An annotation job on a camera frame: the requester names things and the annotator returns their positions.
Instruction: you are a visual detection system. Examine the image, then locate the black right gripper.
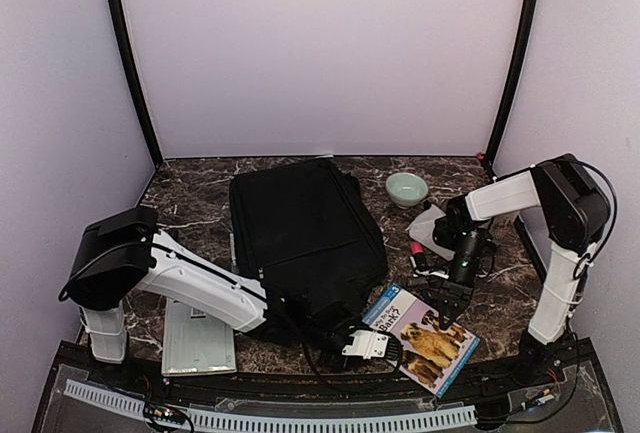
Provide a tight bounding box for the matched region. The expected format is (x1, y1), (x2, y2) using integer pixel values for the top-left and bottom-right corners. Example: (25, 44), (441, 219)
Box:
(438, 229), (488, 331)

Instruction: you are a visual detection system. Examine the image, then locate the dog picture book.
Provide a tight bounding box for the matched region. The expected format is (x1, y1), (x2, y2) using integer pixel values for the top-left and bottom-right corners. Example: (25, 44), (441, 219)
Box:
(364, 284), (480, 398)

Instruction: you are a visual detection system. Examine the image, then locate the black student bag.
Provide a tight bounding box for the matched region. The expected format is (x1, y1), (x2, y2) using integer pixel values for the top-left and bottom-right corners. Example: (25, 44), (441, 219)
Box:
(228, 159), (389, 344)

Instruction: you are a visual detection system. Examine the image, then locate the grey notebook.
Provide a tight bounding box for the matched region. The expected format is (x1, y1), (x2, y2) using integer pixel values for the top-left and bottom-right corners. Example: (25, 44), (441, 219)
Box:
(161, 299), (237, 377)

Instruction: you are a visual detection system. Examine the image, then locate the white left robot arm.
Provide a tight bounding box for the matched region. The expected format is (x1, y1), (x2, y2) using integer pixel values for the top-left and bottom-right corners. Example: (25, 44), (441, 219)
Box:
(58, 207), (387, 389)

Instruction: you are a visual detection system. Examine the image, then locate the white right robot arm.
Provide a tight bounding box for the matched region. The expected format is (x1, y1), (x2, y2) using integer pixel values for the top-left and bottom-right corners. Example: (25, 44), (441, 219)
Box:
(431, 154), (618, 387)

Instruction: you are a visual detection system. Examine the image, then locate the white pouch bag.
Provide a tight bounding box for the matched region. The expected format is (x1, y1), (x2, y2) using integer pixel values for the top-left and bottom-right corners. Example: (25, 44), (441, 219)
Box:
(406, 204), (454, 260)

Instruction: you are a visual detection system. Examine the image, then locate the red black marker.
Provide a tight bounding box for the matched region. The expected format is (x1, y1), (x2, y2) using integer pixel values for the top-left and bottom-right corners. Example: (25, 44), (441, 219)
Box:
(410, 242), (430, 275)

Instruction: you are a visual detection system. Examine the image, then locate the clear silver pen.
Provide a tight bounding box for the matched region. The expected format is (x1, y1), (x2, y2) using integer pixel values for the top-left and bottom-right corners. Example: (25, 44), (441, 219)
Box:
(229, 233), (238, 273)

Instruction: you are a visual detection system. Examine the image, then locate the pale green ceramic bowl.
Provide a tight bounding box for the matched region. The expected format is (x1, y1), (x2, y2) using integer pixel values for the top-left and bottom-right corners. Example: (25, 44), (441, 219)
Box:
(385, 172), (429, 208)

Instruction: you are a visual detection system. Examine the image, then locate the small circuit board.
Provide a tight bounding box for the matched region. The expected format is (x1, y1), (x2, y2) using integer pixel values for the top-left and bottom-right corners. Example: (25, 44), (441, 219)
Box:
(143, 402), (186, 426)

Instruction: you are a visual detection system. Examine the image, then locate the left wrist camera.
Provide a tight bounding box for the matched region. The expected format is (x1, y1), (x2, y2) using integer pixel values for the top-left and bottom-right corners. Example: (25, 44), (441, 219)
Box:
(341, 329), (389, 360)

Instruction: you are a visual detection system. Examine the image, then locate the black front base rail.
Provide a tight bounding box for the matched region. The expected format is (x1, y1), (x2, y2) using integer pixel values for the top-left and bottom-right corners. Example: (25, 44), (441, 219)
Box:
(54, 340), (596, 409)

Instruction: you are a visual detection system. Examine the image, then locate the white slotted cable duct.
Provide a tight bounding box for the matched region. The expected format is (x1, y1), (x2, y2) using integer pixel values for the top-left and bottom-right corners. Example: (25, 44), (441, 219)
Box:
(63, 380), (477, 432)

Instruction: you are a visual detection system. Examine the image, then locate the right black corner post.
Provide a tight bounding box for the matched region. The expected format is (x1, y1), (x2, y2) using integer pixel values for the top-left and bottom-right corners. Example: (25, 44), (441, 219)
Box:
(484, 0), (537, 165)

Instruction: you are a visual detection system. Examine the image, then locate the black corner post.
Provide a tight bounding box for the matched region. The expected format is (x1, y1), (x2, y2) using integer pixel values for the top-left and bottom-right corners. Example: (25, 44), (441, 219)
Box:
(484, 0), (537, 165)
(107, 0), (164, 169)

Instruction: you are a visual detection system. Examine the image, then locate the left black corner post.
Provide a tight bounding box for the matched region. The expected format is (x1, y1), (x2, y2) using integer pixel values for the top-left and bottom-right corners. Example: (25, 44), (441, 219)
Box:
(107, 0), (164, 169)

